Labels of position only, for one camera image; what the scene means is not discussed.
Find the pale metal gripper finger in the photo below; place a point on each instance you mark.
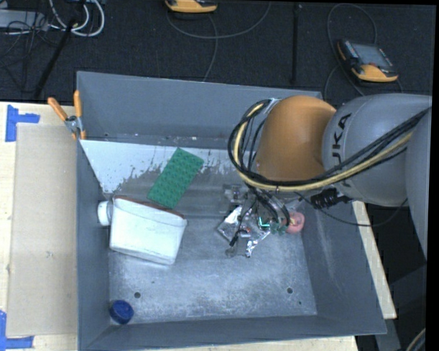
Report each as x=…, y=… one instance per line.
x=237, y=242
x=233, y=195

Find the silver foil packet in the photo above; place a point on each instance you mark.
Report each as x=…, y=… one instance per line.
x=255, y=239

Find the pink round toy food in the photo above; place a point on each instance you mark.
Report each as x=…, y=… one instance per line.
x=296, y=224

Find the grey metal bin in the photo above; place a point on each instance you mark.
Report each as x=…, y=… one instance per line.
x=215, y=290

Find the dark green flat block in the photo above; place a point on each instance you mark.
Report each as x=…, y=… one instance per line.
x=176, y=178

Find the white plastic bottle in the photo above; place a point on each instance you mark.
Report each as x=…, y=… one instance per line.
x=145, y=233

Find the blue round cap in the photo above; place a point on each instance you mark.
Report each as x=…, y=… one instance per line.
x=121, y=311

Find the pale brown flat board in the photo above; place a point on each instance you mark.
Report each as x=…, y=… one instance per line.
x=45, y=237

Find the black cylinder on white bracket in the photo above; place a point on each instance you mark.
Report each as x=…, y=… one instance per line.
x=324, y=200

